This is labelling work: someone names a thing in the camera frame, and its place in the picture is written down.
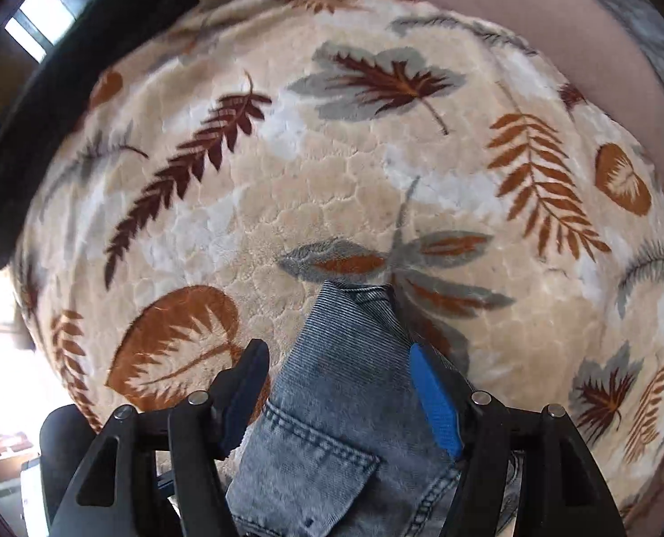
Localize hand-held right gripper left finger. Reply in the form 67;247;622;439
49;339;270;537

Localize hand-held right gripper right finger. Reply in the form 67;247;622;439
409;343;629;537

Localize grey denim pants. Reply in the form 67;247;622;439
226;281;526;537

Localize beige leaf print blanket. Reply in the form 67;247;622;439
8;0;664;527

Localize black jacket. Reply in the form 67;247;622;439
0;0;210;269

